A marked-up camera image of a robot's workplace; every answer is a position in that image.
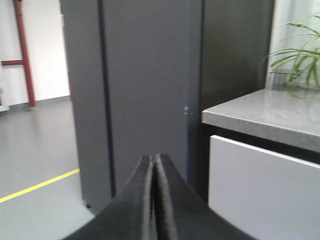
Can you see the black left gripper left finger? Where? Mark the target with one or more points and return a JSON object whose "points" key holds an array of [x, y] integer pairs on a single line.
{"points": [[129, 214]]}

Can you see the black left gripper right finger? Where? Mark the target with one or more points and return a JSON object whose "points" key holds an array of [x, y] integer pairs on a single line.
{"points": [[180, 214]]}

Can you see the white drawer front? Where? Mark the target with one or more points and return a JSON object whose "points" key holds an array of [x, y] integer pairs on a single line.
{"points": [[269, 195]]}

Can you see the dark tall cabinet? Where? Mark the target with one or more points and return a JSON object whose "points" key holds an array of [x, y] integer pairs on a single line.
{"points": [[142, 71]]}

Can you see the green potted plant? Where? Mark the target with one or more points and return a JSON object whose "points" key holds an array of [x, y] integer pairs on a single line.
{"points": [[294, 56]]}

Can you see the red pipe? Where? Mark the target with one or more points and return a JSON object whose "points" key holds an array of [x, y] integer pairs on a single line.
{"points": [[25, 61]]}

